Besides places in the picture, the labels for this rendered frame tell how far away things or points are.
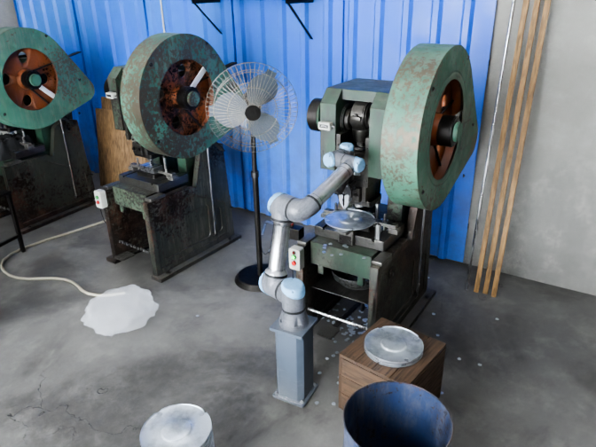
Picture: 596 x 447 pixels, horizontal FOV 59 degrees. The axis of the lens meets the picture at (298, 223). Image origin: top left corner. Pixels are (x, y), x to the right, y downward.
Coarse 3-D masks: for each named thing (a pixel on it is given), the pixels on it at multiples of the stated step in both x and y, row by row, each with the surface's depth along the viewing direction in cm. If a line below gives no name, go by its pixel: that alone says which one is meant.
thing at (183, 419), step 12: (168, 408) 229; (180, 408) 229; (192, 408) 228; (156, 420) 222; (168, 420) 222; (180, 420) 221; (192, 420) 222; (204, 420) 222; (144, 432) 217; (156, 432) 216; (168, 432) 216; (180, 432) 215; (192, 432) 216; (204, 432) 216; (144, 444) 211; (156, 444) 211; (168, 444) 210; (180, 444) 210; (192, 444) 210
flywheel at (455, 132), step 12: (456, 84) 276; (444, 96) 276; (456, 96) 282; (456, 108) 286; (444, 120) 258; (456, 120) 259; (432, 132) 260; (444, 132) 257; (456, 132) 257; (432, 144) 266; (444, 144) 262; (456, 144) 294; (432, 156) 276; (444, 156) 291; (432, 168) 280; (444, 168) 289
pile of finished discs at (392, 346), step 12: (372, 336) 267; (384, 336) 266; (396, 336) 265; (408, 336) 266; (372, 348) 258; (384, 348) 258; (396, 348) 257; (408, 348) 258; (420, 348) 258; (384, 360) 249; (396, 360) 249; (408, 360) 251
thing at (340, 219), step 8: (328, 216) 305; (336, 216) 305; (344, 216) 303; (352, 216) 303; (360, 216) 304; (368, 216) 303; (328, 224) 294; (336, 224) 294; (344, 224) 294; (352, 224) 294; (360, 224) 294; (368, 224) 293
